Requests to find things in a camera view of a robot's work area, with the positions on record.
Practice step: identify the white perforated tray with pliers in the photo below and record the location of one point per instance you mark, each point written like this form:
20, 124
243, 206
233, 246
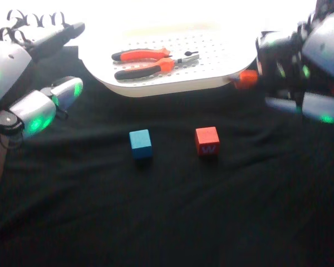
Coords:
211, 69

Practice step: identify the blue wooden block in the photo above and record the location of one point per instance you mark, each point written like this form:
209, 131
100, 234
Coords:
140, 142

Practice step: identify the red wooden letter block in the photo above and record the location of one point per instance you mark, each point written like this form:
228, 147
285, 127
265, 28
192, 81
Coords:
207, 139

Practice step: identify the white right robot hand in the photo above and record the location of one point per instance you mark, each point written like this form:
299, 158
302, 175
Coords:
325, 41

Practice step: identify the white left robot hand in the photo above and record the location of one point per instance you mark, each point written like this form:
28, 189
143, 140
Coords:
5, 69

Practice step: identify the orange and black utility knife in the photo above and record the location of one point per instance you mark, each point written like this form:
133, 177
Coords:
247, 79

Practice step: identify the black table cloth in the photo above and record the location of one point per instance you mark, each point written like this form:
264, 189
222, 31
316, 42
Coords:
156, 208

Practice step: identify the orange and black pliers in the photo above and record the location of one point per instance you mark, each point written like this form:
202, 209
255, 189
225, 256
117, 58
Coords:
139, 55

